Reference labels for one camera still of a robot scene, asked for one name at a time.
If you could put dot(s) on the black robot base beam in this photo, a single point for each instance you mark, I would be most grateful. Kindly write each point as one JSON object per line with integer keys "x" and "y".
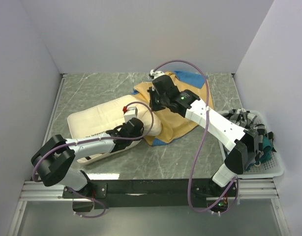
{"x": 203, "y": 191}

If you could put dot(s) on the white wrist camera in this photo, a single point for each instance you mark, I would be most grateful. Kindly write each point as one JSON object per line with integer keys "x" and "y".
{"x": 155, "y": 74}
{"x": 129, "y": 113}

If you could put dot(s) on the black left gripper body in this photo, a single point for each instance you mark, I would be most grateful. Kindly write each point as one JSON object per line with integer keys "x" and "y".
{"x": 130, "y": 141}

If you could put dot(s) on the yellow and blue pillowcase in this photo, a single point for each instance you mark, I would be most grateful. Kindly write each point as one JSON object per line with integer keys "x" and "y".
{"x": 173, "y": 125}

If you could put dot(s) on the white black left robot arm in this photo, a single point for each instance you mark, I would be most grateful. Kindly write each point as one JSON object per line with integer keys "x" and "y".
{"x": 53, "y": 161}

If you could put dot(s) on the teal green cloth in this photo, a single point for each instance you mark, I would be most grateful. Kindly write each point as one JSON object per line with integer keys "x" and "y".
{"x": 264, "y": 151}

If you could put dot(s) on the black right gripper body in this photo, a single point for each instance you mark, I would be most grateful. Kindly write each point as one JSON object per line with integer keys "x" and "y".
{"x": 157, "y": 103}

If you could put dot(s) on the black white checkered cloth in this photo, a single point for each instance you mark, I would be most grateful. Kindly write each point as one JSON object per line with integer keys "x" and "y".
{"x": 244, "y": 118}

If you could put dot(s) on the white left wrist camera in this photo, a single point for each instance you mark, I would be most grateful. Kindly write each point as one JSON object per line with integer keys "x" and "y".
{"x": 129, "y": 113}

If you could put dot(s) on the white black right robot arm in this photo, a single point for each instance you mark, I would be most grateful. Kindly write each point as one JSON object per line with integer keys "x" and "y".
{"x": 241, "y": 143}

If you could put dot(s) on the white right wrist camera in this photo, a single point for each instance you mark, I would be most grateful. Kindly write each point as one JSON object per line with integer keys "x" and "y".
{"x": 155, "y": 74}

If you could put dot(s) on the aluminium frame rail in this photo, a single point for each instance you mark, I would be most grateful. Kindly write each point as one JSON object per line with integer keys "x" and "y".
{"x": 247, "y": 189}

